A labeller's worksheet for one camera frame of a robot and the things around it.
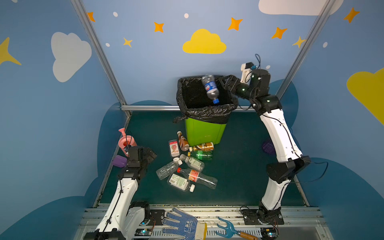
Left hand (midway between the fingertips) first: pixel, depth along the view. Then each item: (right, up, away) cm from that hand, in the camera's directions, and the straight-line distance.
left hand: (150, 154), depth 83 cm
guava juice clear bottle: (+12, +2, +12) cm, 17 cm away
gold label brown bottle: (+33, +3, +12) cm, 35 cm away
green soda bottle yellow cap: (+29, -2, +10) cm, 31 cm away
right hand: (+41, +39, -14) cm, 58 cm away
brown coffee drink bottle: (+18, +5, +13) cm, 23 cm away
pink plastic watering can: (-16, +8, +3) cm, 18 cm away
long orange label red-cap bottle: (+26, -13, +1) cm, 29 cm away
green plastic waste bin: (+29, +12, +9) cm, 33 cm away
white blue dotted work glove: (+22, -33, -12) cm, 42 cm away
